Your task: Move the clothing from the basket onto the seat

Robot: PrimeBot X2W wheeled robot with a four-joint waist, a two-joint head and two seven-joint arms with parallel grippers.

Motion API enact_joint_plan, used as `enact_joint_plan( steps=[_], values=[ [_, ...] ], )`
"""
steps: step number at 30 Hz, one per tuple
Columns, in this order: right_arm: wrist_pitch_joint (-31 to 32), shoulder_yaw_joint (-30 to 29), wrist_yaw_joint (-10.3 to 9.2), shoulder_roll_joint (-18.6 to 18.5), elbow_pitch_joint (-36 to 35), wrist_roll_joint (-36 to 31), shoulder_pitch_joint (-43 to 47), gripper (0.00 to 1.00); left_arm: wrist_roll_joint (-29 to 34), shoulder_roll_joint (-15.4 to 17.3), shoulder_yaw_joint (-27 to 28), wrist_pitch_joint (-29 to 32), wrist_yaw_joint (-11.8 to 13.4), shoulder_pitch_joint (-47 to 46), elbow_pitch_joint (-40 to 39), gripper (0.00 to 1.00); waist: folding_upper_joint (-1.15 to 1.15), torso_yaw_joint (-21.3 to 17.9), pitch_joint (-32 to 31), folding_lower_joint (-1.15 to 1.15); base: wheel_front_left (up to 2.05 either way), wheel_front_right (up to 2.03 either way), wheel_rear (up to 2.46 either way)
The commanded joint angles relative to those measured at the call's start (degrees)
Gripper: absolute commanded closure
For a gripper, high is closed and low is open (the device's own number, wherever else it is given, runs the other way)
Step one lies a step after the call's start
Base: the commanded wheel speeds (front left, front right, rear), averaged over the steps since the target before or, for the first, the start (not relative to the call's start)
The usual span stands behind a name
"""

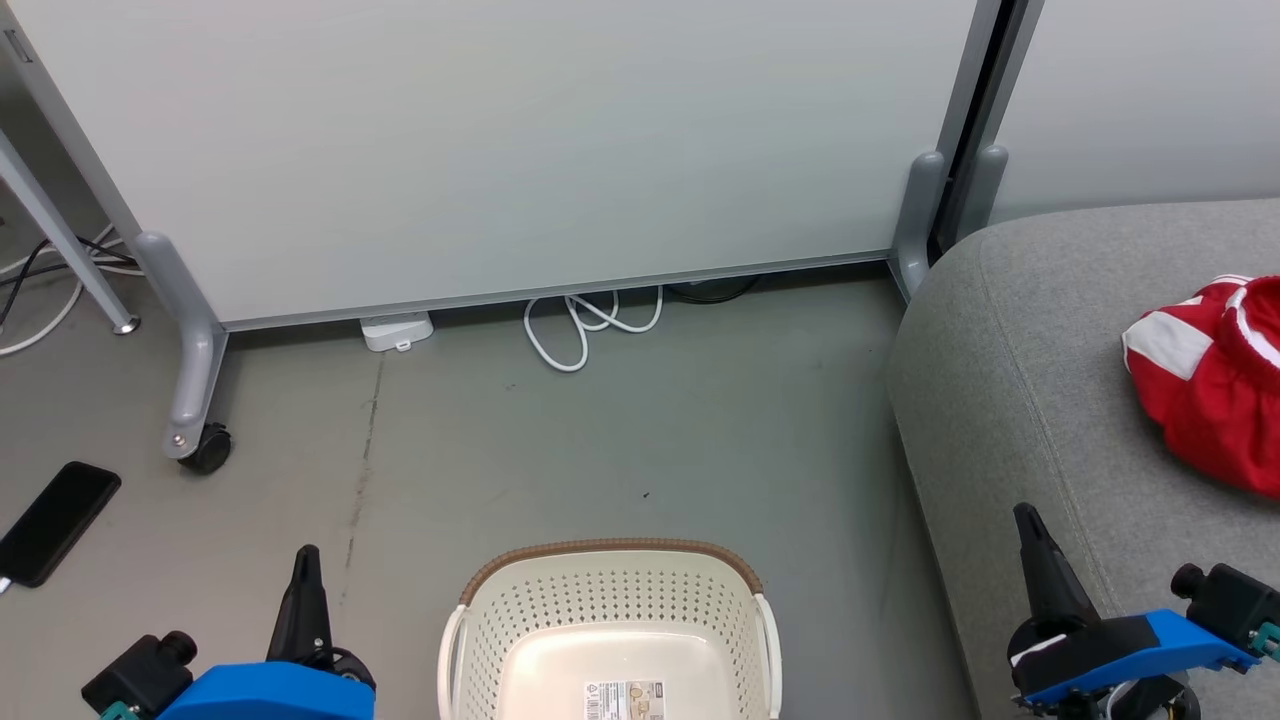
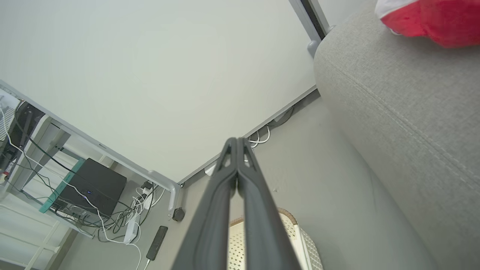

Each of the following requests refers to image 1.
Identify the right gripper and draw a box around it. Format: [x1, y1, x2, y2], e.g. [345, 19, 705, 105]
[1008, 502, 1167, 701]

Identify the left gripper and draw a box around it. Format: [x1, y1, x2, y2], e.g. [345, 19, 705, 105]
[265, 545, 379, 694]

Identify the red and white garment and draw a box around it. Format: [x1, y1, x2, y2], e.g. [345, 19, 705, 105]
[1122, 275, 1280, 498]

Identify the cream perforated laundry basket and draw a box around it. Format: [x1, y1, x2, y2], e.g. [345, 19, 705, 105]
[437, 539, 783, 720]

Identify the grey fabric sofa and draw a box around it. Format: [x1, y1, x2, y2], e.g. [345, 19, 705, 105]
[887, 198, 1280, 720]

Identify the black smartphone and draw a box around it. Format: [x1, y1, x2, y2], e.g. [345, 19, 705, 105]
[0, 461, 122, 589]

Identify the small white box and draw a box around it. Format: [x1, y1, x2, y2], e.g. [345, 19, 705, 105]
[360, 311, 435, 353]

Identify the grey metal table leg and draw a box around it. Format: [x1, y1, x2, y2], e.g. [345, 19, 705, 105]
[0, 130, 141, 336]

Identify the white partition panel grey foot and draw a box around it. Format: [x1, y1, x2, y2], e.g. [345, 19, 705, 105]
[945, 0, 1280, 263]

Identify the large white rolling partition panel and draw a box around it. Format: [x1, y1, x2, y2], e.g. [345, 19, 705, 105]
[0, 0, 1004, 476]

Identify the coiled white cable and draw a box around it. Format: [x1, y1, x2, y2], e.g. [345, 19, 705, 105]
[523, 286, 665, 373]

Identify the white cable tangle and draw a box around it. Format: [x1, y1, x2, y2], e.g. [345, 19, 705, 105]
[0, 225, 146, 358]

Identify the black cable under partition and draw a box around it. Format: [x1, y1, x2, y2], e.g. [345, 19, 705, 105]
[665, 275, 763, 305]

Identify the black cable tangle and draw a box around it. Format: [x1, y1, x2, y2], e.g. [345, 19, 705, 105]
[0, 235, 139, 331]

